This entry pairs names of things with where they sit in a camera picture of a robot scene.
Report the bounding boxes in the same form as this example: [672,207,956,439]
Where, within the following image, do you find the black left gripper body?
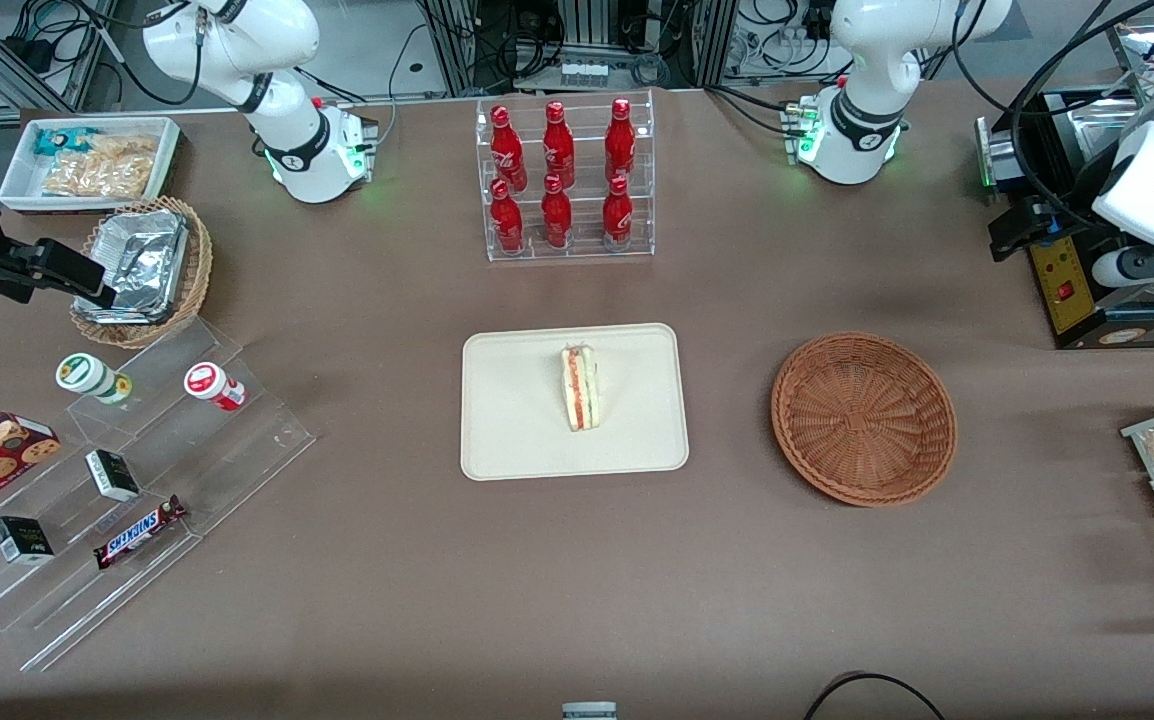
[1048,185,1109,250]

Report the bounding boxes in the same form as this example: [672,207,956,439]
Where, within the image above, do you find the triangular sandwich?
[560,343,602,433]

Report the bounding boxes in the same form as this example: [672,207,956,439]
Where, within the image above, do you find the light tan wicker basket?
[69,195,215,351]

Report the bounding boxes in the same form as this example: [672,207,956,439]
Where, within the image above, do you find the brown round wicker basket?
[770,331,959,508]

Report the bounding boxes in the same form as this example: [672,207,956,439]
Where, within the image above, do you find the beige plastic tray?
[460,322,691,483]

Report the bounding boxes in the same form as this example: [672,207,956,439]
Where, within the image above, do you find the black machine with yellow panel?
[975,85,1154,352]

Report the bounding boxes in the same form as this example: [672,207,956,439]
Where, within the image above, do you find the white rectangular plastic bin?
[0,115,184,217]

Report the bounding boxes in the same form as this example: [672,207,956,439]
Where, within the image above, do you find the stack of foil trays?
[73,208,191,327]

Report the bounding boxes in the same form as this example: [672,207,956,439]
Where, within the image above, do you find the clear bag of chips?
[87,133,161,167]
[41,152,154,200]

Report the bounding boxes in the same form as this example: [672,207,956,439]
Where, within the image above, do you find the green lid white cup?
[56,352,134,406]

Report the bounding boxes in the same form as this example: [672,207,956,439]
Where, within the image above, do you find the teal snack packet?
[33,124,100,158]

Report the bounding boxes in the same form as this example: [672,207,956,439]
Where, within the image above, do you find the red lid white cup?
[183,361,247,413]

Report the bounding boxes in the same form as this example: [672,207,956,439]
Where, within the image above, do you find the small black carton box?
[84,448,141,503]
[0,515,56,566]

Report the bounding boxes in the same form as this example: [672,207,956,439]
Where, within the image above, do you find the clear acrylic stepped shelf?
[0,318,317,674]

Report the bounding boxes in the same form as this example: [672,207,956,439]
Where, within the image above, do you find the snickers chocolate bar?
[93,494,188,571]

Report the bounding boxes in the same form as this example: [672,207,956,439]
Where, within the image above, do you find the red cola bottle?
[604,97,638,185]
[541,100,577,190]
[490,105,529,192]
[600,175,635,248]
[488,178,526,254]
[539,174,575,250]

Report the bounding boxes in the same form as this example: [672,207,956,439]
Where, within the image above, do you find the clear acrylic bottle rack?
[474,89,657,264]

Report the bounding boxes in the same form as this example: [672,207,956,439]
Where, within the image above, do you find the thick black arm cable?
[950,0,1154,237]

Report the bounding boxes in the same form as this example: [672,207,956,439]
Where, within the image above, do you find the aluminium profile frame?
[421,0,740,97]

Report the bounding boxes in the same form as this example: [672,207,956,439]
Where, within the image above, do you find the thin black table cable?
[802,671,949,720]

